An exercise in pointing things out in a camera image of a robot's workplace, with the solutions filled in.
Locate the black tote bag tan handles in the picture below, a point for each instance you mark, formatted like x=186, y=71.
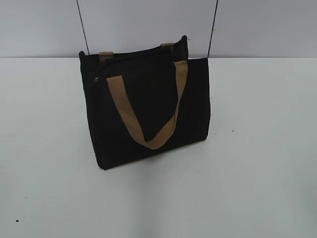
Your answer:
x=145, y=103

